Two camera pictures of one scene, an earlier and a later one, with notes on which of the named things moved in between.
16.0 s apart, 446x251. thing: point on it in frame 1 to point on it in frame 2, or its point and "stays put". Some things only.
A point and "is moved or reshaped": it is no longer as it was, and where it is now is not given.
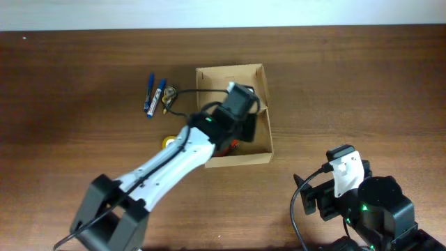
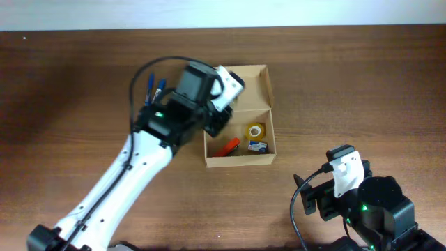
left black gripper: x=249 y=127 to x=219 y=120
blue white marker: x=157 y=95 stays put
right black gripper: x=310 y=196 stays put
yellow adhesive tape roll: x=167 y=140 is moved or reshaped
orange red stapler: x=226 y=150 stays put
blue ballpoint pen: x=149 y=90 stays put
